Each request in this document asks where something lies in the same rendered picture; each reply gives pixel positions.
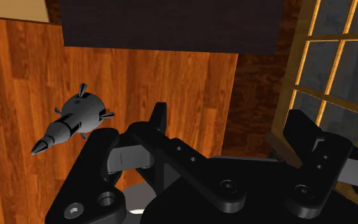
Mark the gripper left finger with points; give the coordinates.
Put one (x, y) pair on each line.
(172, 155)

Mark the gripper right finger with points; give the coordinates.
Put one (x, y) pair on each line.
(316, 161)

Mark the wooden framed window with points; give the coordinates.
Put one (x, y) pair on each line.
(330, 65)

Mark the grey rocket toy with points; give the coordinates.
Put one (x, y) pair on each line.
(73, 119)

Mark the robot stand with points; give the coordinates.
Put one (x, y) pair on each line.
(172, 26)

